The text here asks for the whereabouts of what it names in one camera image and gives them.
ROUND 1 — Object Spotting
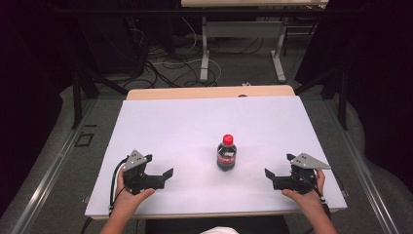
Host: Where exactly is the person's left hand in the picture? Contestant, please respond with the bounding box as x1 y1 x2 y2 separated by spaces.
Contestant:
111 169 156 214

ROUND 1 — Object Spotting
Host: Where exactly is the tangle of black floor cables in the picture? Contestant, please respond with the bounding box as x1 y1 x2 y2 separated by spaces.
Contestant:
123 16 265 90

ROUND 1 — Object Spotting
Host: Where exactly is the wooden table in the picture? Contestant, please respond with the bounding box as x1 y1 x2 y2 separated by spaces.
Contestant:
85 85 348 221

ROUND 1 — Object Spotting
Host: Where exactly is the person's right hand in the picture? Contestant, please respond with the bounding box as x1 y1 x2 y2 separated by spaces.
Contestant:
282 169 326 211

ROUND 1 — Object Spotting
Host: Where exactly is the white floor cable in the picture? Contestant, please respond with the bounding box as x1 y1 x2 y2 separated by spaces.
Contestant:
152 17 222 86

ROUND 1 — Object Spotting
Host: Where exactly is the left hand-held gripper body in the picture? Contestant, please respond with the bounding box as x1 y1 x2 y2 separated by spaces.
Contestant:
122 149 167 196

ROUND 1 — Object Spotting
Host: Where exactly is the desk with white legs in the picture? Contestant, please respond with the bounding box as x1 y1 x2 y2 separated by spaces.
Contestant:
180 0 329 84

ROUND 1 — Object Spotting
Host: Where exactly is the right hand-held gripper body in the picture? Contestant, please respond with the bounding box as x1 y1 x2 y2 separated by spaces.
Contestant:
273 152 332 195

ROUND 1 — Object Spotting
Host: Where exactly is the dark soda bottle red label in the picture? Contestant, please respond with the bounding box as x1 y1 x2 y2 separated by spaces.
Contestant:
216 142 238 173

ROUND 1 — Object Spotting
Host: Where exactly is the black metal stand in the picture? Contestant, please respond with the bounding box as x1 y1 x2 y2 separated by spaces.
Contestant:
293 66 349 131
71 69 129 130

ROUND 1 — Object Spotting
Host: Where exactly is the metal floor rail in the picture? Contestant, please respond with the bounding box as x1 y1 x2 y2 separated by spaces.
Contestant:
320 97 401 234
11 97 98 234

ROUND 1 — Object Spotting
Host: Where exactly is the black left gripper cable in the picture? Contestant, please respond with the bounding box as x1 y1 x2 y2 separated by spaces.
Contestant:
108 155 131 217

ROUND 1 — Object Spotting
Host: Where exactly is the white table mat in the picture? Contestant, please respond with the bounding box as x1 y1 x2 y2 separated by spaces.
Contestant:
85 96 348 218

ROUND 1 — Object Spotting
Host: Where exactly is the person's white shirt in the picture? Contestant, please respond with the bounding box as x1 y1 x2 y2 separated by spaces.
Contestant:
200 226 240 234

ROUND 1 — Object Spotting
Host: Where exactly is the dark curtain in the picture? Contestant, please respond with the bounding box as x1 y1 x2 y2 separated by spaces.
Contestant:
0 0 81 215
293 0 413 193

